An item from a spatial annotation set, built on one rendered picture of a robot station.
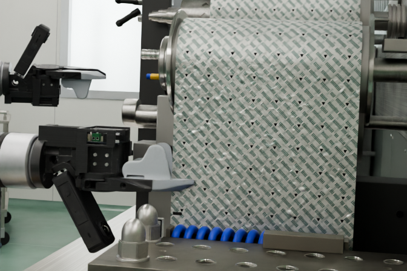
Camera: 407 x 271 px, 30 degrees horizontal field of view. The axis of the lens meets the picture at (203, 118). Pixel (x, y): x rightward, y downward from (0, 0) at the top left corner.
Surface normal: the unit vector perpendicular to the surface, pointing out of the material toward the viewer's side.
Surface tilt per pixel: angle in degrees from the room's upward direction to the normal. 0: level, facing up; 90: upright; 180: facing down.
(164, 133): 90
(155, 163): 90
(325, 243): 90
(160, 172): 90
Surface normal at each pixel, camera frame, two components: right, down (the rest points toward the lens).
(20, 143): -0.10, -0.69
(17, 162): -0.18, 0.00
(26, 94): 0.13, 0.19
